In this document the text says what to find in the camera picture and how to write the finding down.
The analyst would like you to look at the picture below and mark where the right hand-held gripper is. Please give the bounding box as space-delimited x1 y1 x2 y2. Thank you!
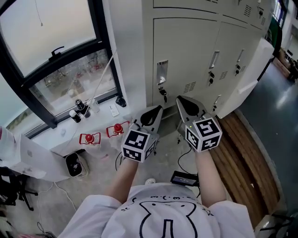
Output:
175 95 223 153

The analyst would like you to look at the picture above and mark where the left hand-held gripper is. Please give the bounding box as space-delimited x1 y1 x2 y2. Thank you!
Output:
121 105 164 164

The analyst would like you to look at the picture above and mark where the grid of grey locker doors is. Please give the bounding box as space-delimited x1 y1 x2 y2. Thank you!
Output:
152 0 268 117

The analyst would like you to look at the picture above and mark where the wide pale locker door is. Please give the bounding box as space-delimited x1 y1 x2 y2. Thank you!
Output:
217 38 275 119

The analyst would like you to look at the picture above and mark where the person's left forearm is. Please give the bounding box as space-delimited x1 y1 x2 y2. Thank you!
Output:
103 157 140 205

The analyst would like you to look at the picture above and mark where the person's right forearm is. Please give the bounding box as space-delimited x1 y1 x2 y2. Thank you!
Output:
194 147 228 208

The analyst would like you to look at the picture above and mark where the red clip toy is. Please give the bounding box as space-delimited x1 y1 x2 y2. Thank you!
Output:
79 132 102 146
106 120 131 139

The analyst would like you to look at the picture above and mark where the small black device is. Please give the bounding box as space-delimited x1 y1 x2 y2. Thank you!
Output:
115 95 127 108

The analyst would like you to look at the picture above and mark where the white remote control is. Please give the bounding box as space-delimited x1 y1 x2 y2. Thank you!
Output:
108 103 120 118

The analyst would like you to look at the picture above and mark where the clear glass bottle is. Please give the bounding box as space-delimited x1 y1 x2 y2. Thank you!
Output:
91 98 101 113

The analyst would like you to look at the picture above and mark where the black power adapter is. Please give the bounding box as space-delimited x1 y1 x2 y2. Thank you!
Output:
170 170 199 187

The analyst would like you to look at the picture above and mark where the wooden slatted platform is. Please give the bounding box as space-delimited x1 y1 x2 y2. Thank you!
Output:
209 111 281 230

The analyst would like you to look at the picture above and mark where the black cylinder bottle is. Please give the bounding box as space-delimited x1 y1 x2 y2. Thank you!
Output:
74 99 86 115

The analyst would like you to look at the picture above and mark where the black bottle with white cap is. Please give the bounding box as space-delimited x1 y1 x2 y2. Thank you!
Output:
69 109 81 123

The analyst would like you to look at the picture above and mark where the white printed t-shirt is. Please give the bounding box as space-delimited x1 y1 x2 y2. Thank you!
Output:
58 183 257 238

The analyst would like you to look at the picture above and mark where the black framed window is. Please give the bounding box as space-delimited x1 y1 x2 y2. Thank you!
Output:
0 0 128 139

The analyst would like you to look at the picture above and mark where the green background object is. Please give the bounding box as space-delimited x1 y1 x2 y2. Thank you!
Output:
266 18 284 54

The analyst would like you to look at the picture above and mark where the white desk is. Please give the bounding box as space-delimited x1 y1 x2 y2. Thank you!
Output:
0 126 72 182

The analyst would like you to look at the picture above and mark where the black metal stand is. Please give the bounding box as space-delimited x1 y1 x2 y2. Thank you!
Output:
255 212 298 238

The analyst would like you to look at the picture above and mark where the black office chair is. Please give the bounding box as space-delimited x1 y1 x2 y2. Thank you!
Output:
0 166 39 212

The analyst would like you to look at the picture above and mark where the black power cable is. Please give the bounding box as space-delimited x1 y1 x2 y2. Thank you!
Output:
177 145 201 174

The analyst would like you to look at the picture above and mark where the white slanted cord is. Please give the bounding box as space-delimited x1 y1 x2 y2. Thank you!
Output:
86 49 118 112

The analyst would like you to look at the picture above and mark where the white floor cable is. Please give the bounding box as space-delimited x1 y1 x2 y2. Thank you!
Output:
36 181 78 232

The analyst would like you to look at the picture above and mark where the black window handle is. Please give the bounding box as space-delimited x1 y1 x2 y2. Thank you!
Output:
48 46 65 62

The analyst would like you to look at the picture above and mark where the thin window pull cord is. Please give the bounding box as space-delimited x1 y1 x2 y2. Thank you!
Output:
34 0 44 27

